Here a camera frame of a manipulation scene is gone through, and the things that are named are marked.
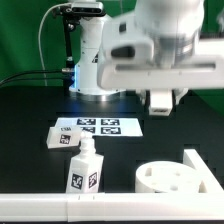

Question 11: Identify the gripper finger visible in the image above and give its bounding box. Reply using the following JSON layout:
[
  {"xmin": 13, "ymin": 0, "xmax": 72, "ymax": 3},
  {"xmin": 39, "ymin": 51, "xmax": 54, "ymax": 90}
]
[
  {"xmin": 136, "ymin": 90, "xmax": 150, "ymax": 106},
  {"xmin": 174, "ymin": 88, "xmax": 188, "ymax": 104}
]

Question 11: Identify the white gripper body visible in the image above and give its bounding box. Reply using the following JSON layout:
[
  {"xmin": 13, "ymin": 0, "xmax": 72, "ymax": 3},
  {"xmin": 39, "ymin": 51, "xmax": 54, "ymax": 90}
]
[{"xmin": 97, "ymin": 39, "xmax": 224, "ymax": 90}]

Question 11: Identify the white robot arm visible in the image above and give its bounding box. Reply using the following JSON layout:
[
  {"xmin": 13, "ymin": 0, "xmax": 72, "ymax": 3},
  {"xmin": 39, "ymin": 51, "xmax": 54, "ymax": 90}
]
[{"xmin": 94, "ymin": 0, "xmax": 224, "ymax": 113}]

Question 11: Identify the white marker tag sheet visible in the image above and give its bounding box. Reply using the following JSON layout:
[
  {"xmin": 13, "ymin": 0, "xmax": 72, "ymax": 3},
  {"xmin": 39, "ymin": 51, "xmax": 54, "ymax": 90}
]
[{"xmin": 55, "ymin": 117, "xmax": 143, "ymax": 137}]

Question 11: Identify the white L-shaped fence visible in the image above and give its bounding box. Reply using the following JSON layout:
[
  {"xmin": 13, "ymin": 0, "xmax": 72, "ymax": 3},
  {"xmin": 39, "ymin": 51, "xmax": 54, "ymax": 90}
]
[{"xmin": 0, "ymin": 149, "xmax": 224, "ymax": 222}]

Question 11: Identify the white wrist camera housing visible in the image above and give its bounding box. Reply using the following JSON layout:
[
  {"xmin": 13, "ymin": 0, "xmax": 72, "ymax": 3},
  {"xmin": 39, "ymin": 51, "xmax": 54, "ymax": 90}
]
[{"xmin": 100, "ymin": 13, "xmax": 154, "ymax": 64}]

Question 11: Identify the black cable upper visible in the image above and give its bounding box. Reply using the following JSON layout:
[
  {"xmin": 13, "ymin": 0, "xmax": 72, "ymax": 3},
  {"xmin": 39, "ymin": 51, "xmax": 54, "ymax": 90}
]
[{"xmin": 0, "ymin": 68, "xmax": 75, "ymax": 84}]

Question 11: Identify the black cable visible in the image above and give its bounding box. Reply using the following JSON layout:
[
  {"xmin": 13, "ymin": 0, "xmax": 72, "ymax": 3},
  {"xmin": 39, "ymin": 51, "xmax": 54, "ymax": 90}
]
[
  {"xmin": 0, "ymin": 75, "xmax": 74, "ymax": 88},
  {"xmin": 0, "ymin": 68, "xmax": 75, "ymax": 84}
]

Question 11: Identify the black camera stand pole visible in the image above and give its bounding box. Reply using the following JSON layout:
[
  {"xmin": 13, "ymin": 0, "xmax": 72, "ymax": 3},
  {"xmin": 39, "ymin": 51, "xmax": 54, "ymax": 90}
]
[{"xmin": 63, "ymin": 17, "xmax": 74, "ymax": 68}]

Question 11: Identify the black camera on stand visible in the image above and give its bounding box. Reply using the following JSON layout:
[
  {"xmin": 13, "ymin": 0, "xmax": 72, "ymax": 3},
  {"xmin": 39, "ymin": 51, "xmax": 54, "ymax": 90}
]
[{"xmin": 54, "ymin": 0, "xmax": 106, "ymax": 17}]

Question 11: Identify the grey camera cable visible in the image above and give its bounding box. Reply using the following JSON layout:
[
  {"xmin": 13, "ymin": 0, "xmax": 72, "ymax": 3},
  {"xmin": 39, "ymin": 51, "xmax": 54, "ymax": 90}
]
[{"xmin": 37, "ymin": 3, "xmax": 72, "ymax": 87}]

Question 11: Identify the black cable lower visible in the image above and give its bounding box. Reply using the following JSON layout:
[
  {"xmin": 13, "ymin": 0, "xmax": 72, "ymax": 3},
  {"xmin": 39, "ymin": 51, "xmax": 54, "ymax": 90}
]
[{"xmin": 0, "ymin": 75, "xmax": 74, "ymax": 88}]

